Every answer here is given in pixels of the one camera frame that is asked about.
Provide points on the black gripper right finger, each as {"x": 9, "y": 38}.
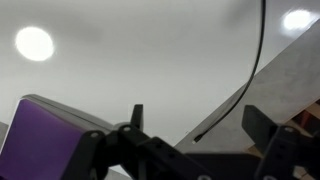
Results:
{"x": 283, "y": 147}

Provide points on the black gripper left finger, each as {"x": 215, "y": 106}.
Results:
{"x": 142, "y": 157}

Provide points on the white whiteboard mat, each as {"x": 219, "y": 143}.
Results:
{"x": 185, "y": 61}

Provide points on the purple notebook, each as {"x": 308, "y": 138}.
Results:
{"x": 47, "y": 140}

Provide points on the black charger cable white adapter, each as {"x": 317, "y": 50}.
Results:
{"x": 228, "y": 110}

